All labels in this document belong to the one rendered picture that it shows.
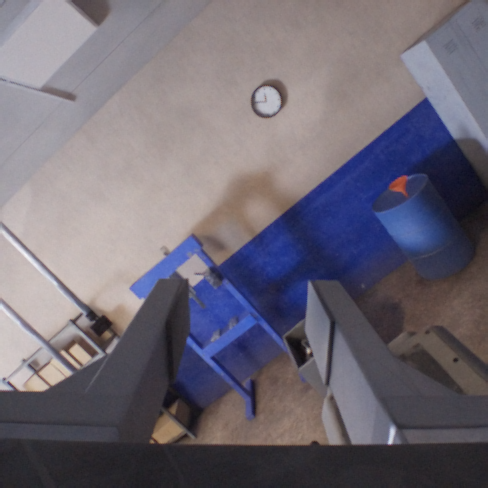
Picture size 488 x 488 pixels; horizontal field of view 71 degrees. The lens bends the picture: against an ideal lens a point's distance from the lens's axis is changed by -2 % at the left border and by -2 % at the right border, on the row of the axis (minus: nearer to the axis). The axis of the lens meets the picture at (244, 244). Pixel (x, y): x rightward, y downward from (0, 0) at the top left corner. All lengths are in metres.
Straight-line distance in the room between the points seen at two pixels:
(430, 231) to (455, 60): 1.50
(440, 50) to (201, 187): 2.53
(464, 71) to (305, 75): 1.42
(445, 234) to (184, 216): 2.59
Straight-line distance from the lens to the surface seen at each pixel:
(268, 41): 3.91
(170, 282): 0.15
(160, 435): 4.74
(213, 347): 3.80
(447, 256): 3.69
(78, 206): 4.19
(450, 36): 3.82
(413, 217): 3.44
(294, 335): 3.47
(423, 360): 1.18
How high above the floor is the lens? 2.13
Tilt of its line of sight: 12 degrees down
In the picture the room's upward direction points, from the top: 41 degrees counter-clockwise
